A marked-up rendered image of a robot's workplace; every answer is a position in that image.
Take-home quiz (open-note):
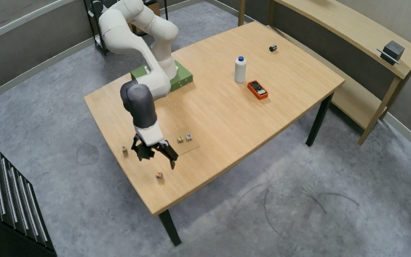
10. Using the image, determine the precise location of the white bottle with blue cap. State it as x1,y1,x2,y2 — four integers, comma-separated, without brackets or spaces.
234,56,246,83

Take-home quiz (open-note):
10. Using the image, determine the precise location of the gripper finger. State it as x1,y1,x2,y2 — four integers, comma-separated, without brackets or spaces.
151,140,178,170
131,133,142,162

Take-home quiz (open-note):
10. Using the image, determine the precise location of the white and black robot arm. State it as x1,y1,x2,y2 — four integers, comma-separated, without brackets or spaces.
99,0,178,160

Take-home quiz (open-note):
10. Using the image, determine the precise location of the orange digital multimeter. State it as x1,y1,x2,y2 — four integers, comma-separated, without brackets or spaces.
248,80,268,100

